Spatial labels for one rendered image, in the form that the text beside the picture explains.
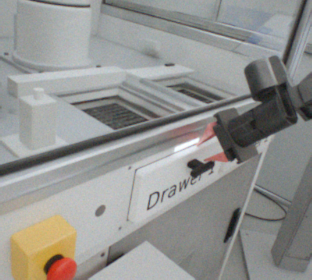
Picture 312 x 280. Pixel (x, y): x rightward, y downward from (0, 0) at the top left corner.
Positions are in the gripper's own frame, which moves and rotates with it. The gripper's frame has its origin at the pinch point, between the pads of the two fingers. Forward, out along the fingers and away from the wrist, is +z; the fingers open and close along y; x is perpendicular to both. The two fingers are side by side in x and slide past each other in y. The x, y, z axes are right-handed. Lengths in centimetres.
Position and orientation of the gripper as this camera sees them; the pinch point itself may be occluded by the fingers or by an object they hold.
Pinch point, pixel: (204, 150)
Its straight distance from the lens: 68.2
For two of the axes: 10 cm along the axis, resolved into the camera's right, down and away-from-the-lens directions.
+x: -6.8, 1.8, -7.1
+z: -6.0, 4.1, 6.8
